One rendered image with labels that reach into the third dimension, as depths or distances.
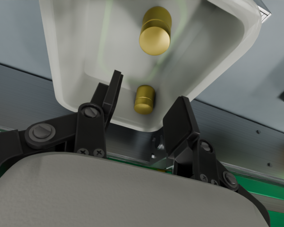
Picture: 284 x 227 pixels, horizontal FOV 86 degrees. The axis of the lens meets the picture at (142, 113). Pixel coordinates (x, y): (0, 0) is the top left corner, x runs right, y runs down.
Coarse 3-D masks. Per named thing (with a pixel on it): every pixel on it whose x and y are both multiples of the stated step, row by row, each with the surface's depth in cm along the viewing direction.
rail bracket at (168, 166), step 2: (166, 158) 24; (168, 158) 24; (166, 160) 24; (168, 160) 24; (170, 160) 23; (172, 160) 22; (174, 160) 22; (166, 162) 24; (168, 162) 23; (170, 162) 23; (172, 162) 22; (166, 164) 24; (168, 164) 23; (170, 164) 23; (172, 164) 22; (166, 166) 24; (168, 166) 23; (170, 166) 22; (172, 166) 22; (166, 168) 23; (168, 168) 23; (170, 168) 23; (172, 168) 23; (172, 170) 23; (172, 172) 22
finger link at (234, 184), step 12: (180, 96) 12; (180, 108) 11; (168, 120) 13; (180, 120) 11; (192, 120) 10; (168, 132) 12; (180, 132) 10; (192, 132) 9; (168, 144) 11; (180, 144) 10; (192, 144) 10; (168, 156) 11; (180, 156) 10; (228, 180) 8
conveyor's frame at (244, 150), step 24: (0, 72) 29; (0, 96) 27; (24, 96) 29; (48, 96) 31; (0, 120) 26; (24, 120) 27; (216, 120) 31; (240, 120) 34; (120, 144) 31; (144, 144) 33; (216, 144) 28; (240, 144) 30; (264, 144) 33; (240, 168) 28; (264, 168) 29
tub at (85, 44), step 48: (48, 0) 12; (96, 0) 18; (144, 0) 17; (192, 0) 16; (240, 0) 10; (48, 48) 15; (96, 48) 23; (192, 48) 20; (240, 48) 13; (192, 96) 19
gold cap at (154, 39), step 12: (156, 12) 17; (168, 12) 17; (144, 24) 16; (156, 24) 15; (168, 24) 16; (144, 36) 16; (156, 36) 16; (168, 36) 16; (144, 48) 17; (156, 48) 17
